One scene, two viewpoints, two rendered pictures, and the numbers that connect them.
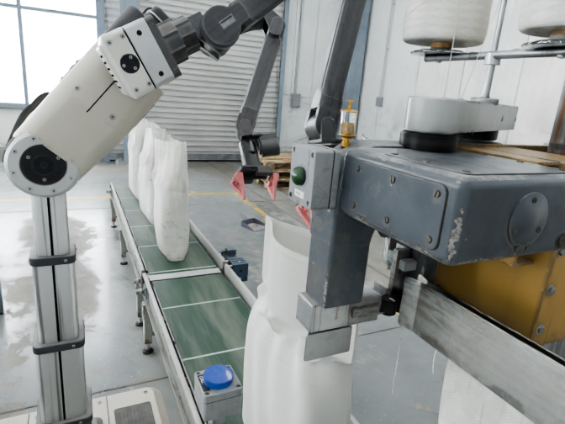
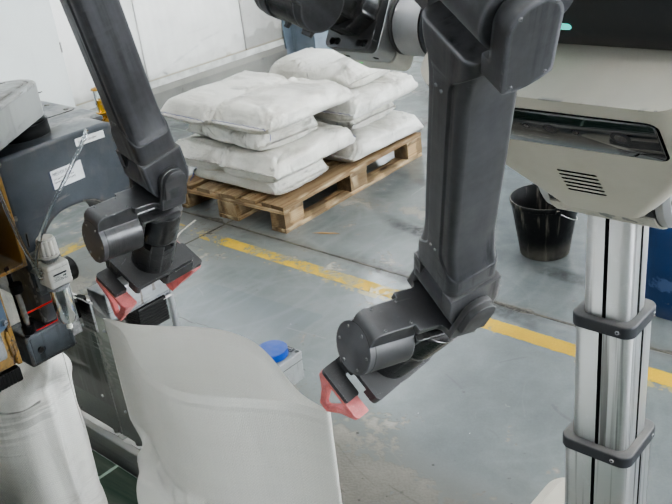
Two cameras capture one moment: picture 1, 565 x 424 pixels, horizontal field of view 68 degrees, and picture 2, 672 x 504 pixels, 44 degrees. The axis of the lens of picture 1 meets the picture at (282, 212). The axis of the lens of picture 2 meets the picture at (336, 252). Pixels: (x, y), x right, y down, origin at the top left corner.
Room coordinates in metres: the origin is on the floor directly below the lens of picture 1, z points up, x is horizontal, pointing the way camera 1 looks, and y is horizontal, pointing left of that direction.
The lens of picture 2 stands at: (2.04, -0.21, 1.69)
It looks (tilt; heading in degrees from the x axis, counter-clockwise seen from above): 26 degrees down; 161
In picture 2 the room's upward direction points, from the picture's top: 7 degrees counter-clockwise
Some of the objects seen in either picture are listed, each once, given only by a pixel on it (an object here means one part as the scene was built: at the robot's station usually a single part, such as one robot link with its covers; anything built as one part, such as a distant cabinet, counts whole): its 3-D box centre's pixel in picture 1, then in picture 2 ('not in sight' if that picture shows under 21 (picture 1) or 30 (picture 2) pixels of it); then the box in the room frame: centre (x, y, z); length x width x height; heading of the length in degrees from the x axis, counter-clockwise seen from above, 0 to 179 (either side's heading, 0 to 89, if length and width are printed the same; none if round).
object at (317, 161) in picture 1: (314, 175); not in sight; (0.65, -0.04, 1.28); 0.08 x 0.05 x 0.09; 27
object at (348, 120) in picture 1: (348, 123); (102, 99); (0.69, -0.09, 1.37); 0.03 x 0.02 x 0.03; 27
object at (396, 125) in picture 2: not in sight; (363, 133); (-2.19, 1.52, 0.20); 0.67 x 0.43 x 0.15; 117
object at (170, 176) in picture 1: (171, 194); not in sight; (2.55, 0.70, 0.74); 0.47 x 0.22 x 0.72; 25
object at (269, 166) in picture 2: not in sight; (288, 148); (-1.91, 0.98, 0.32); 0.66 x 0.43 x 0.15; 119
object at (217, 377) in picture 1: (218, 378); (272, 353); (0.72, 0.10, 0.84); 0.06 x 0.06 x 0.02
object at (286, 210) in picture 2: not in sight; (302, 168); (-2.23, 1.14, 0.07); 1.20 x 0.82 x 0.14; 119
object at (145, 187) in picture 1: (153, 171); not in sight; (3.22, 1.03, 0.74); 0.47 x 0.22 x 0.72; 28
